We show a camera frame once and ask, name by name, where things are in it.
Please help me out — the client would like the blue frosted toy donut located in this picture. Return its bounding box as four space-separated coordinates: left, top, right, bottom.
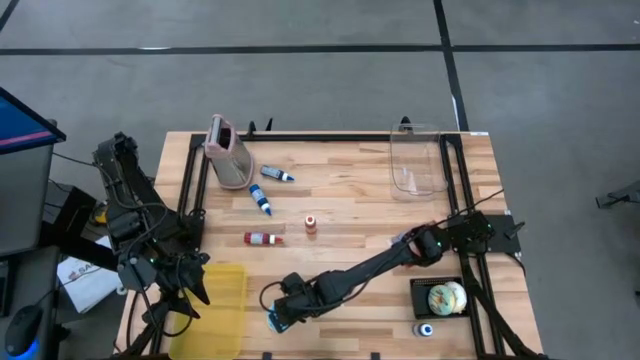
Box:
266 302 292 335

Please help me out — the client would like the black perforated tray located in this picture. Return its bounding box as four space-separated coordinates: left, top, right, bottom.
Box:
409 277 471 320

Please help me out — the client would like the white paper bag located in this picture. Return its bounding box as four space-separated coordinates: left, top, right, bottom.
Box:
56 237 126 315

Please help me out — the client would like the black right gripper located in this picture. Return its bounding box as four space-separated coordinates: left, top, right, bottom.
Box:
271 279 324 329

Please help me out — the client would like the black computer mouse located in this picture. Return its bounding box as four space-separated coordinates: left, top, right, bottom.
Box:
3 304 45 359

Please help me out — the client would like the black floor cable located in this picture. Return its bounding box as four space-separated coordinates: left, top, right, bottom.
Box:
52 151 101 170

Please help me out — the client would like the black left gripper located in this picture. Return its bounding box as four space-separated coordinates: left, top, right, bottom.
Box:
158 252 212 321

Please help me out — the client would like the green frosted toy donut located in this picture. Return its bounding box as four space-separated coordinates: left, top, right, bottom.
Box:
427 284 456 317

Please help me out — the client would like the clear plastic bin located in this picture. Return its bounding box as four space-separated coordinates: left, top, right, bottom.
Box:
389 123 449 202

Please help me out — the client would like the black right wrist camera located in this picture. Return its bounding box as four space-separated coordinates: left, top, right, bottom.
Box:
279 272 306 296

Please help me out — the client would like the grey cart with blue top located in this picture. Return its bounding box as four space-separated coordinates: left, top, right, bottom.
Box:
0 87 67 259

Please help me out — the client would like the black equipment base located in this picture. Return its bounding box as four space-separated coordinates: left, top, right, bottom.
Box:
595 179 640 209

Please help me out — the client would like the black floor box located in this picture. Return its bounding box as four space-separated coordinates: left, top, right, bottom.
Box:
43 180 100 236

